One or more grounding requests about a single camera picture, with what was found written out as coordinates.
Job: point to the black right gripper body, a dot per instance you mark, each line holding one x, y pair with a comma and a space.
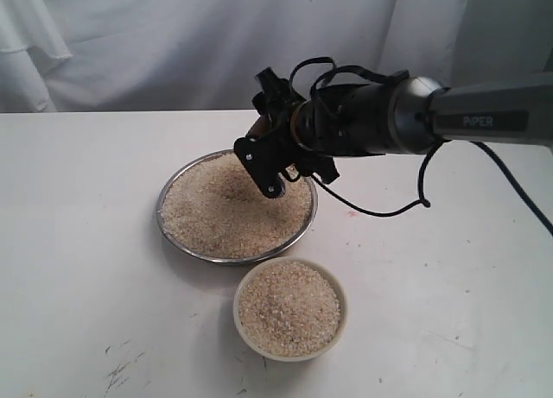
281, 104

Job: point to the brown wooden cup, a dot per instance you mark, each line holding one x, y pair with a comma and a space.
261, 127

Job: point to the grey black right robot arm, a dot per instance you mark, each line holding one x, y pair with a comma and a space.
380, 115

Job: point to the round steel rice plate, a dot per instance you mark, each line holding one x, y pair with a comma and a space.
212, 210

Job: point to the white bowl of rice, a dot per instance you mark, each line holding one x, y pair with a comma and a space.
290, 310

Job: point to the white fabric backdrop curtain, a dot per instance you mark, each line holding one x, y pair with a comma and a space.
163, 55

